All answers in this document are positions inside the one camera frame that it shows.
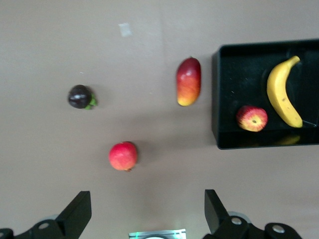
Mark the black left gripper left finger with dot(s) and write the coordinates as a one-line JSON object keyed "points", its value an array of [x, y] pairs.
{"points": [[72, 216]]}

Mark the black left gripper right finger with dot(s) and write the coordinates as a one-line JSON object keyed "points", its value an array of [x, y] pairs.
{"points": [[216, 214]]}

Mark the red yellow apple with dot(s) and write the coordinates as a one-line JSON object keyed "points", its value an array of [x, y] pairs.
{"points": [[251, 118]]}

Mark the black plastic box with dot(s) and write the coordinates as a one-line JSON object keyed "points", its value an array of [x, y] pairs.
{"points": [[239, 74]]}

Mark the red round pomegranate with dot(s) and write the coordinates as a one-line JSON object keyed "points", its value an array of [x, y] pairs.
{"points": [[122, 155]]}

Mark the dark purple eggplant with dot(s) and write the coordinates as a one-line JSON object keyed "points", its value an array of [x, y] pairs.
{"points": [[78, 97]]}

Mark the red yellow mango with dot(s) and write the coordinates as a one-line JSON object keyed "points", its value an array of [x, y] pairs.
{"points": [[188, 82]]}

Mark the yellow banana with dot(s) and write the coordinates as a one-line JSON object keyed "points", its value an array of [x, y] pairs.
{"points": [[276, 92]]}

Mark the small clear tape piece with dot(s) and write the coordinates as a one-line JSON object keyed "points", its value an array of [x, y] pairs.
{"points": [[125, 30]]}

